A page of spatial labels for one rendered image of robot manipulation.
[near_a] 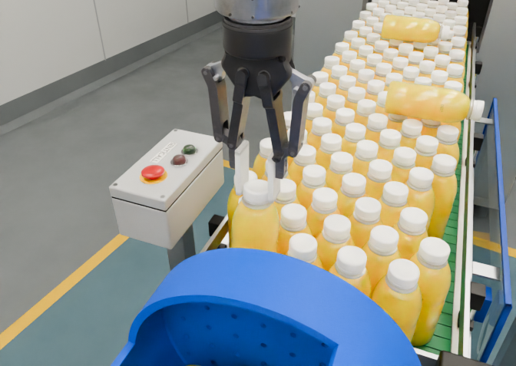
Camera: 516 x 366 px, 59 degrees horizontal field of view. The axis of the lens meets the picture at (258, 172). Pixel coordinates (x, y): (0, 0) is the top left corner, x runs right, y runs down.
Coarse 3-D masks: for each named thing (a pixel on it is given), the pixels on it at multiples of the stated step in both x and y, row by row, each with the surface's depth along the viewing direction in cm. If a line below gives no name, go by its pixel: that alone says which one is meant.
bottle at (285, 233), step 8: (280, 224) 70; (304, 224) 70; (280, 232) 70; (288, 232) 69; (296, 232) 69; (304, 232) 69; (280, 240) 70; (288, 240) 69; (280, 248) 70; (288, 248) 69
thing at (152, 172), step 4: (144, 168) 73; (148, 168) 73; (152, 168) 73; (156, 168) 73; (160, 168) 73; (144, 172) 72; (148, 172) 72; (152, 172) 72; (156, 172) 72; (160, 172) 72; (144, 176) 71; (148, 176) 71; (152, 176) 71; (156, 176) 71
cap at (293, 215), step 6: (288, 204) 70; (294, 204) 70; (282, 210) 69; (288, 210) 69; (294, 210) 69; (300, 210) 69; (282, 216) 69; (288, 216) 68; (294, 216) 68; (300, 216) 68; (282, 222) 69; (288, 222) 68; (294, 222) 68; (300, 222) 68
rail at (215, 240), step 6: (222, 222) 82; (222, 228) 81; (216, 234) 79; (222, 234) 82; (210, 240) 78; (216, 240) 80; (222, 240) 82; (204, 246) 77; (210, 246) 78; (216, 246) 80
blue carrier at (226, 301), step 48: (192, 288) 38; (240, 288) 37; (288, 288) 37; (336, 288) 38; (144, 336) 48; (192, 336) 51; (240, 336) 48; (288, 336) 45; (336, 336) 34; (384, 336) 37
